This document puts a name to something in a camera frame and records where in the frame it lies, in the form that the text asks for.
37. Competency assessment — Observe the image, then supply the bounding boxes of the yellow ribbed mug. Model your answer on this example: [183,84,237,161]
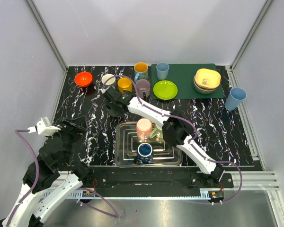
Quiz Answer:
[117,77,133,94]

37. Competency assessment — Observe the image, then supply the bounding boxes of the blue grey mug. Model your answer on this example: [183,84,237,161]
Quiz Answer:
[101,74,116,89]

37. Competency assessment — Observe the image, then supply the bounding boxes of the mauve pink mug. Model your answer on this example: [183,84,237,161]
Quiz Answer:
[135,79,150,99]

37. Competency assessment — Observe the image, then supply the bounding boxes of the navy blue mug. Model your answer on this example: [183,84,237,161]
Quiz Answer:
[133,142,154,165]

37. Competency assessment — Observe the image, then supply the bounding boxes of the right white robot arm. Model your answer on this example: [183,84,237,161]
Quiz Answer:
[100,86,225,188]

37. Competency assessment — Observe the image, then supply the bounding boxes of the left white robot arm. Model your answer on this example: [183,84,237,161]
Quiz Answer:
[0,117,93,227]

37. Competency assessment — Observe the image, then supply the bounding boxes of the pink orange mug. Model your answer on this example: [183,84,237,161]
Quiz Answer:
[136,118,152,142]

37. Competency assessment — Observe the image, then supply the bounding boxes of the light blue patterned mug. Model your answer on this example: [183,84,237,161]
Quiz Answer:
[134,62,148,83]

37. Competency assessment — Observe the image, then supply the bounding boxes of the light green mug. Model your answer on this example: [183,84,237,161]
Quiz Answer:
[149,123,163,140]

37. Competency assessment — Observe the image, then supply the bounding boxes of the silver metal tray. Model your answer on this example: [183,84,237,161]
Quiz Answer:
[115,122,183,167]

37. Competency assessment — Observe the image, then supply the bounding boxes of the orange red bowl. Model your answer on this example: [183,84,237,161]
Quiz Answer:
[74,72,93,87]

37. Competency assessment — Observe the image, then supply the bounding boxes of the lime green plate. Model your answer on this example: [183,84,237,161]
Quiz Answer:
[153,80,178,100]

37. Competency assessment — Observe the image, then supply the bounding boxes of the light blue cup on mat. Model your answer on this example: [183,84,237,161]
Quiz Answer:
[156,62,169,80]

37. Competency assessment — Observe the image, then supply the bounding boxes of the dark green mat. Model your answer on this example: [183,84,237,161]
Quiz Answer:
[151,63,225,100]

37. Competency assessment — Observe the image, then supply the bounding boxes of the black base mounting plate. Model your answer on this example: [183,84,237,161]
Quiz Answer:
[83,166,234,198]

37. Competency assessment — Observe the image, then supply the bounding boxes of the grey bowl under yellow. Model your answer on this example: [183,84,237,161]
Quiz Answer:
[193,76,219,95]

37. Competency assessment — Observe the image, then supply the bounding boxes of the yellow square bowl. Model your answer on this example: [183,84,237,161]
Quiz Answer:
[194,68,222,90]

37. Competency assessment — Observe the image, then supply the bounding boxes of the light blue cup right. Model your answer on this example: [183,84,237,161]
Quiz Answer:
[225,87,247,111]

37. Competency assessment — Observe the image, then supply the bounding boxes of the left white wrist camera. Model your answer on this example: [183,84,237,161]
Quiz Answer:
[27,117,61,137]

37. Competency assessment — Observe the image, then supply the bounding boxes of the left aluminium frame post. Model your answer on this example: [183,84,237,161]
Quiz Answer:
[24,0,68,71]

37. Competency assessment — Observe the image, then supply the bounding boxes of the aluminium frame post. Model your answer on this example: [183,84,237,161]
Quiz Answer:
[230,0,274,70]
[24,0,68,71]

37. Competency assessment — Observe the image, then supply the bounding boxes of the front aluminium rail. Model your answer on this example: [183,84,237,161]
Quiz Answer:
[22,170,280,201]

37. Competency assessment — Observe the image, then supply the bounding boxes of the right aluminium frame post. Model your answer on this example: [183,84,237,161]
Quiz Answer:
[230,0,274,70]

